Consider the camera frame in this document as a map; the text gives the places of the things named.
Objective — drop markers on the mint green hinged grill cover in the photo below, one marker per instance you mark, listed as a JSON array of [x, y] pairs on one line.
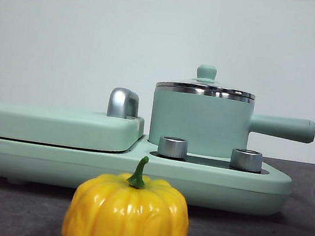
[[51, 125]]

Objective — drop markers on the yellow toy pumpkin green stem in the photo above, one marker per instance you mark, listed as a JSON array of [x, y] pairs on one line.
[[126, 213]]

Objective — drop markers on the mint green breakfast machine base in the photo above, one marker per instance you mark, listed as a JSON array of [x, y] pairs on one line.
[[51, 164]]

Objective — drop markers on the silver control knob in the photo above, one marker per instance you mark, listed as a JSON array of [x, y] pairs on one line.
[[172, 148], [246, 160]]

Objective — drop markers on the glass lid with green knob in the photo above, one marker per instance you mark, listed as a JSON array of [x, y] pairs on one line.
[[206, 72]]

